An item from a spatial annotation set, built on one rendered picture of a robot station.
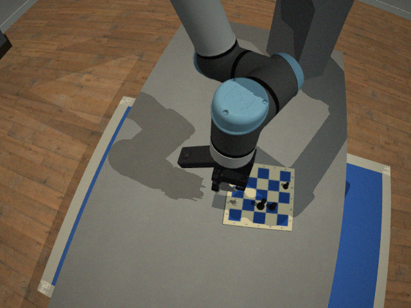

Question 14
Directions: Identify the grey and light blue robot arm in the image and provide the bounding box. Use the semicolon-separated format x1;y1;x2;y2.
170;0;304;168

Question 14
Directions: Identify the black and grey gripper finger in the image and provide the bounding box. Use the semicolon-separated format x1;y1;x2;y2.
211;178;237;192

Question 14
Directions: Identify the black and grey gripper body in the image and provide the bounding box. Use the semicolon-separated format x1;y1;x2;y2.
211;149;257;191

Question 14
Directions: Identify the blue and cream chessboard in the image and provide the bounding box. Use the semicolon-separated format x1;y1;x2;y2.
223;163;295;231

